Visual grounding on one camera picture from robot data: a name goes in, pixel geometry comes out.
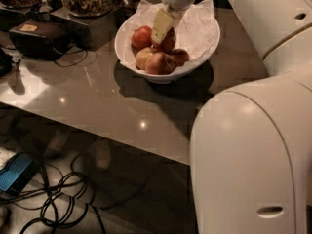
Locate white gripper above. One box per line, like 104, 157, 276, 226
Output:
151, 0, 195, 44

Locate red apple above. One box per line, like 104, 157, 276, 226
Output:
145, 52, 176, 75
131, 25, 152, 50
152, 28, 176, 53
169, 49, 189, 66

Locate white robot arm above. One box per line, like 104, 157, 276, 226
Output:
190, 0, 312, 234

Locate white bowl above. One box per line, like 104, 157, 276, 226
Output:
114, 1, 221, 85

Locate yellowish apple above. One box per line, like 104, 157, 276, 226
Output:
136, 47, 155, 70

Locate white paper liner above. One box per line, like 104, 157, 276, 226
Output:
119, 0, 219, 76

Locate black display stand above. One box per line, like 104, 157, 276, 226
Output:
0, 0, 125, 51

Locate metal scoop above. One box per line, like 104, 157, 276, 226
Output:
39, 0, 53, 13

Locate black VR headset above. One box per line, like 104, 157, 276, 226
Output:
9, 19, 72, 60

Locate black object at left edge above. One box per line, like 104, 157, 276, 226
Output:
0, 48, 13, 77

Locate blue device on floor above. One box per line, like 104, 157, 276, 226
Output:
0, 154, 37, 196

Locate black headset cable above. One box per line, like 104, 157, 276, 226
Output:
52, 46, 90, 68

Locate black floor cables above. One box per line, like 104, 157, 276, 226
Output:
0, 153, 108, 234

